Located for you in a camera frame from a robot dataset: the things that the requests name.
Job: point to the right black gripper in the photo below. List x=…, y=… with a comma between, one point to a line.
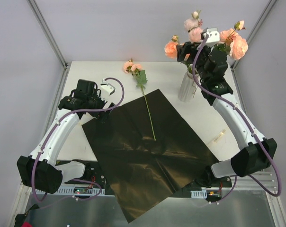
x=189, y=50

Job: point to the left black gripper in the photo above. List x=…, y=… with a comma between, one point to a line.
x=104, y=109

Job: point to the pale pink flower stem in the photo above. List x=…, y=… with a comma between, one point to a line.
x=193, y=27

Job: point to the black wrapping paper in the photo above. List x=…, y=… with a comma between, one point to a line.
x=147, y=152

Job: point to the cream ribbon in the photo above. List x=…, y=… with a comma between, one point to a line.
x=218, y=137

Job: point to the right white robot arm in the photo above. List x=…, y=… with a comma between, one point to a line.
x=256, y=151

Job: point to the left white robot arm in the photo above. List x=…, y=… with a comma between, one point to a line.
x=38, y=170

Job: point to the white ribbed vase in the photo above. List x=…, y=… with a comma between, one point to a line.
x=188, y=88

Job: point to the red object bottom corner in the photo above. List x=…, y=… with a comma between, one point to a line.
x=22, y=224

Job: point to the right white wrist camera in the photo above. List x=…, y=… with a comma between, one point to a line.
x=212, y=35

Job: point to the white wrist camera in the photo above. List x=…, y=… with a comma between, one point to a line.
x=212, y=35
x=106, y=89

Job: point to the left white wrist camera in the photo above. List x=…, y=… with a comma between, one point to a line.
x=106, y=89

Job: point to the left aluminium frame post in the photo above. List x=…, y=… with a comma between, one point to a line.
x=47, y=32

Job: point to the aluminium frame post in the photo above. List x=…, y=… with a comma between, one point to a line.
x=47, y=32
x=261, y=20

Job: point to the right aluminium frame post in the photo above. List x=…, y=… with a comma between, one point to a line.
x=261, y=20

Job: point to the left white cable duct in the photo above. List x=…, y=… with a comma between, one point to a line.
x=80, y=191

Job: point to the white cable duct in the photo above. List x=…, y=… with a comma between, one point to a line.
x=80, y=191
x=202, y=194

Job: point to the right white cable duct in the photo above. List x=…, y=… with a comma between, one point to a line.
x=202, y=194

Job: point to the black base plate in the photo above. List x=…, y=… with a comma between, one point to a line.
x=213, y=188

